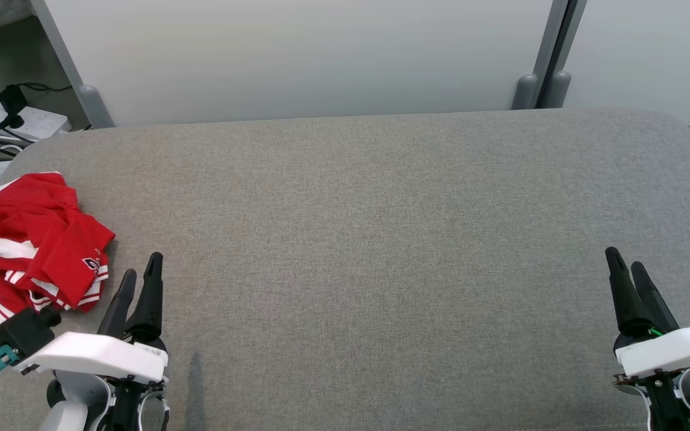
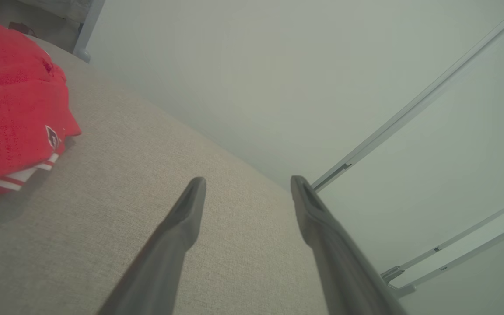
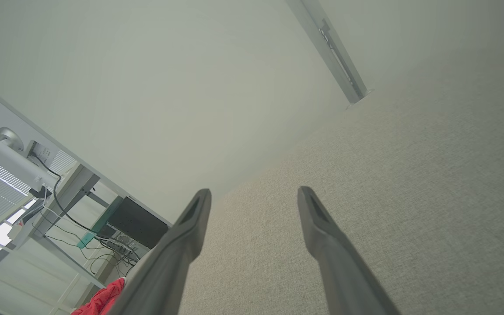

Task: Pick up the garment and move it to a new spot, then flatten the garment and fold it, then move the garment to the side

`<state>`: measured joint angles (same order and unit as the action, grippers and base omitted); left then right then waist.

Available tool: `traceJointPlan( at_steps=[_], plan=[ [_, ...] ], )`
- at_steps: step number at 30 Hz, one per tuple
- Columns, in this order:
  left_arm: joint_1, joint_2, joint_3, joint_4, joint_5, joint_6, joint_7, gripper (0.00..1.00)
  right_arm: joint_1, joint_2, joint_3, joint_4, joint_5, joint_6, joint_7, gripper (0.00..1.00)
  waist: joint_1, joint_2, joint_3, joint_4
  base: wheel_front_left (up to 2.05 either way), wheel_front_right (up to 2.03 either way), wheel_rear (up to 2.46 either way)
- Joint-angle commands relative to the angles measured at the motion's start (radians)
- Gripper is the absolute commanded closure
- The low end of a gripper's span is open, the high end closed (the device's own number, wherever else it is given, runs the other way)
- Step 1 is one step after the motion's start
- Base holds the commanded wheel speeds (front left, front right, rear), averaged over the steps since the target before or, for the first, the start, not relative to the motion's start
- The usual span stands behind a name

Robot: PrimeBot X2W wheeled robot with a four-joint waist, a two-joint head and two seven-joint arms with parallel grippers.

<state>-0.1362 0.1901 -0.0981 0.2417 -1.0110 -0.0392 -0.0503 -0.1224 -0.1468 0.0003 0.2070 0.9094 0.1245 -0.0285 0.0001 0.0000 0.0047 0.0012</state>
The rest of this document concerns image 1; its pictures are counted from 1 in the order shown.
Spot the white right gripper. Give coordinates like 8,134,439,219
605,247,690,379

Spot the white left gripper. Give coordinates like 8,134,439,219
13,252,170,385

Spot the white power strip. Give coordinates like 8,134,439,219
0,103,74,144

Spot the black power adapter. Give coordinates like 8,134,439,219
0,84,29,130

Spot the narrow white partition panel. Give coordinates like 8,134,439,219
562,0,690,128

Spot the wide white partition panel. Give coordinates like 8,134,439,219
43,0,555,128

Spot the light grey partition post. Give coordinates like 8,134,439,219
511,0,570,111
29,0,116,129

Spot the dark grey partition post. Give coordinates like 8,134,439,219
540,0,589,110

